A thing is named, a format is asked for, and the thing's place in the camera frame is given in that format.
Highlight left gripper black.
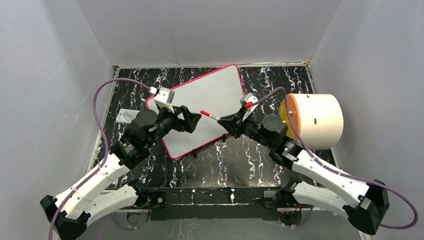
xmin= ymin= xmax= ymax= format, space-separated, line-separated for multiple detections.
xmin=146 ymin=104 xmax=201 ymax=149

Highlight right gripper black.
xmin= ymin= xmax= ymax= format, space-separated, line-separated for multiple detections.
xmin=217 ymin=108 xmax=274 ymax=149

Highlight red whiteboard marker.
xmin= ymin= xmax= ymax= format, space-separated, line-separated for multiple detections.
xmin=200 ymin=110 xmax=221 ymax=121

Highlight pink framed whiteboard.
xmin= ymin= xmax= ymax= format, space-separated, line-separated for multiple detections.
xmin=162 ymin=64 xmax=245 ymax=159

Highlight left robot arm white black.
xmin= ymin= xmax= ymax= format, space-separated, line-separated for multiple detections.
xmin=40 ymin=105 xmax=202 ymax=240

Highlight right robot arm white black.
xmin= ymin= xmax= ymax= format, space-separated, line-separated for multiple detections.
xmin=217 ymin=112 xmax=390 ymax=235

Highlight white printed card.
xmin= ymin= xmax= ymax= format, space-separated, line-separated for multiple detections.
xmin=115 ymin=108 xmax=140 ymax=124

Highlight white cylinder orange end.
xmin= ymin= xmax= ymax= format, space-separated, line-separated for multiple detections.
xmin=279 ymin=93 xmax=344 ymax=150

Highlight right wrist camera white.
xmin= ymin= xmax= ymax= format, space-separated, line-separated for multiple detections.
xmin=240 ymin=93 xmax=259 ymax=122

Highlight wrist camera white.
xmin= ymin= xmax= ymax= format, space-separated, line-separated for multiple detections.
xmin=240 ymin=93 xmax=259 ymax=122
xmin=153 ymin=87 xmax=175 ymax=114

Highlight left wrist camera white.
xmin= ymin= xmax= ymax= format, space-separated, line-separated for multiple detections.
xmin=153 ymin=87 xmax=175 ymax=114

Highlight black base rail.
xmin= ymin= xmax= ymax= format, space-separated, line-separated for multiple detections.
xmin=145 ymin=187 xmax=314 ymax=222

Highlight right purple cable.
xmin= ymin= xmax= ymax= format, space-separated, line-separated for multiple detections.
xmin=245 ymin=86 xmax=419 ymax=230

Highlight purple cable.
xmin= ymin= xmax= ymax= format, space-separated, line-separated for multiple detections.
xmin=48 ymin=77 xmax=158 ymax=240
xmin=245 ymin=86 xmax=419 ymax=230

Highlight aluminium frame rail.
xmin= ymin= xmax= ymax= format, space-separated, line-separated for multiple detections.
xmin=65 ymin=188 xmax=364 ymax=214

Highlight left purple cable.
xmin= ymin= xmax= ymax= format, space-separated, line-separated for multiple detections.
xmin=48 ymin=77 xmax=158 ymax=240

